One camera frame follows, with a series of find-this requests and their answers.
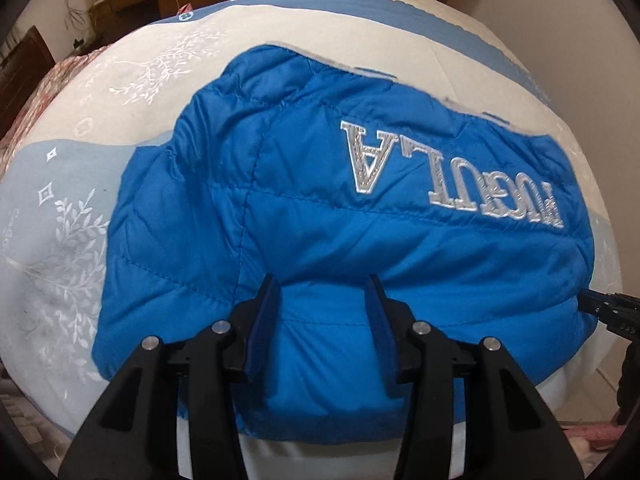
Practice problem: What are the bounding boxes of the blue and white bedsheet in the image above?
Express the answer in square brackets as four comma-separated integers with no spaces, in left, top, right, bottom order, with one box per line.
[0,0,621,480]

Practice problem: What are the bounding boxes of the blue puffer jacket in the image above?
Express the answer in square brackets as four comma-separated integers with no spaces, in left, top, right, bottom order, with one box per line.
[91,42,598,443]

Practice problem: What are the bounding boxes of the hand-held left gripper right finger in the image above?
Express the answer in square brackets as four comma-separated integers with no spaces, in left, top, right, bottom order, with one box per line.
[364,274,586,480]

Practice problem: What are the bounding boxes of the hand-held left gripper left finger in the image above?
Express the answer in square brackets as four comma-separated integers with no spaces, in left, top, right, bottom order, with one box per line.
[59,274,281,480]

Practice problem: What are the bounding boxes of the pink and beige blanket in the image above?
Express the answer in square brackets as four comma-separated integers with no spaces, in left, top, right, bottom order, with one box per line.
[559,421,627,462]

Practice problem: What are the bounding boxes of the dark wooden furniture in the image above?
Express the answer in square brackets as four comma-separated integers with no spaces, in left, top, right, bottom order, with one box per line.
[0,25,56,136]

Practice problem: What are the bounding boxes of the pink floral quilt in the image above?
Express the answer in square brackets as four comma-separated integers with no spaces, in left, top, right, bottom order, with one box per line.
[0,42,108,147]

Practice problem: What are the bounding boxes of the white wall cable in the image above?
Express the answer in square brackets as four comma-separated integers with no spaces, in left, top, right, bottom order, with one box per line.
[60,0,97,47]

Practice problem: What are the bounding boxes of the wooden desk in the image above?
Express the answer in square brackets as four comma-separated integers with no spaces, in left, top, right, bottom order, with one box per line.
[90,0,188,36]

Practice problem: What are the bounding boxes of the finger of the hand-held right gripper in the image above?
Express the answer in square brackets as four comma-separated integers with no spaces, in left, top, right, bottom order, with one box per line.
[577,289,640,335]

